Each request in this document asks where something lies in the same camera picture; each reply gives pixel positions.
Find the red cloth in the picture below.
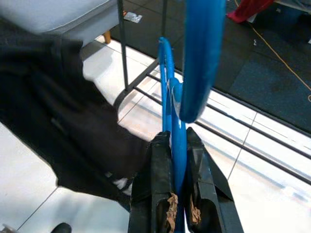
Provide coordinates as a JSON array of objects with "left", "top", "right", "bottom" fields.
[{"left": 226, "top": 0, "right": 275, "bottom": 24}]

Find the blue plastic hanger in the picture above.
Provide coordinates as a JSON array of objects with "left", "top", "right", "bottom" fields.
[{"left": 157, "top": 0, "right": 227, "bottom": 233}]

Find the black metal clothes rack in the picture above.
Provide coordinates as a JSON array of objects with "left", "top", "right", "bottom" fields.
[{"left": 113, "top": 0, "right": 311, "bottom": 186}]

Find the black rubber floor mat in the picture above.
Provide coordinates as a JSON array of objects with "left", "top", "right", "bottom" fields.
[{"left": 110, "top": 0, "right": 311, "bottom": 134}]

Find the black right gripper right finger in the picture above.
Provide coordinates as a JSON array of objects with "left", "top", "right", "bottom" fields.
[{"left": 184, "top": 127, "right": 244, "bottom": 233}]

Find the navy t-shirt with gold print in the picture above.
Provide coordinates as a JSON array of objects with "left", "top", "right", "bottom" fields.
[{"left": 0, "top": 18, "right": 156, "bottom": 212}]

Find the grey robot right foot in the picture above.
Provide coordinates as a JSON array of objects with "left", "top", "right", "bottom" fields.
[{"left": 52, "top": 222, "right": 73, "bottom": 233}]

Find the grey upholstered ottoman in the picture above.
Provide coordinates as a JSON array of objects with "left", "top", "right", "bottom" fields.
[{"left": 0, "top": 0, "right": 120, "bottom": 47}]

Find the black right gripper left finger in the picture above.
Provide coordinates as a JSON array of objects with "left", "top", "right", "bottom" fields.
[{"left": 127, "top": 130, "right": 179, "bottom": 233}]

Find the clear bag of screws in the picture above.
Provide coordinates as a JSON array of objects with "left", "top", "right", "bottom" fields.
[{"left": 123, "top": 11, "right": 143, "bottom": 24}]

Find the yellow floor cable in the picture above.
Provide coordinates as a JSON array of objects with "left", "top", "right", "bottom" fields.
[{"left": 234, "top": 0, "right": 311, "bottom": 102}]

